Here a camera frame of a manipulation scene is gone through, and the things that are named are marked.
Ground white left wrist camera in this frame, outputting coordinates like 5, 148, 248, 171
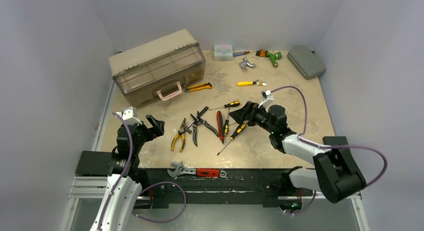
121, 106, 142, 126

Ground green orange spray nozzle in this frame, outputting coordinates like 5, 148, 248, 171
255, 49, 282, 68

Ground black grey pruning shears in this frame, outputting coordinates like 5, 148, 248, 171
192, 118, 219, 147

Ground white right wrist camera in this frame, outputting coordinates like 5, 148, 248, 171
258, 90, 274, 108

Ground yellow black screwdriver large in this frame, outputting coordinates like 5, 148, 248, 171
217, 122, 247, 156

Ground aluminium frame rail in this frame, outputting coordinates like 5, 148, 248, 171
67, 175, 362, 201

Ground red blue small screwdriver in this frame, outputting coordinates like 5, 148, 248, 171
232, 50, 257, 57

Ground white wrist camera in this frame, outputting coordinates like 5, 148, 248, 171
258, 90, 274, 108
121, 106, 142, 126

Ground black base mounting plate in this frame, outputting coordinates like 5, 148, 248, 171
134, 168, 313, 211

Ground yellow black utility knife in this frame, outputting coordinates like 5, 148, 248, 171
184, 82, 213, 93

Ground black corner block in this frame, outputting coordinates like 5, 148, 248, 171
322, 136, 349, 149
75, 150, 112, 177

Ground black right corner block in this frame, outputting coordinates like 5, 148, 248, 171
322, 136, 349, 149

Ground yellow black screwdriver slim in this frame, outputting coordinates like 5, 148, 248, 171
224, 108, 230, 137

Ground red black folding tool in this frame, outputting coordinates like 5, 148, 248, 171
216, 111, 225, 143

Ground clear plastic screw box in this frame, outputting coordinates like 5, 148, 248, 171
213, 44, 233, 61

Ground small black handled hammer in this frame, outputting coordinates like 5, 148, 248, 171
187, 106, 209, 127

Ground red handled adjustable wrench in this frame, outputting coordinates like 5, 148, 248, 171
167, 161, 227, 178

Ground black left corner block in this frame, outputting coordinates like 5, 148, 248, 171
75, 150, 112, 177

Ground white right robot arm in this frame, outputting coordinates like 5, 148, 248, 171
229, 101, 367, 204

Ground grey sharpening stone block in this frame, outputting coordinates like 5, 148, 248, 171
287, 45, 327, 80

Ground beige plastic tool box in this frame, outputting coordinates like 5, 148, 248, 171
108, 29, 206, 107

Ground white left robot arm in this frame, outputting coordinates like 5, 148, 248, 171
90, 112, 165, 231

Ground yellow black pliers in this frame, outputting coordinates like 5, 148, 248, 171
170, 118, 192, 153

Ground yellow black screwdriver upper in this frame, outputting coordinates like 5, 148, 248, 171
210, 100, 241, 111

